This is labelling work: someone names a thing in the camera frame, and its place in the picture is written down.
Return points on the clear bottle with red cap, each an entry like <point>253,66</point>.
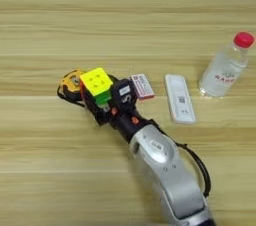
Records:
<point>225,70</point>

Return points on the yellow black tape measure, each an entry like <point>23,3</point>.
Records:
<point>70,85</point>

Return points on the red and white small box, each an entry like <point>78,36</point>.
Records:
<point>142,86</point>

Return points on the multicolour puzzle cube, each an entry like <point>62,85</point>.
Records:
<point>96,83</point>

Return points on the white flat dongle device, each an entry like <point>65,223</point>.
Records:
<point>180,98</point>

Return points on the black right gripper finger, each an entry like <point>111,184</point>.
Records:
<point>92,110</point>
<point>113,80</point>

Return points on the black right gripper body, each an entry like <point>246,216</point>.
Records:
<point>125,121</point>

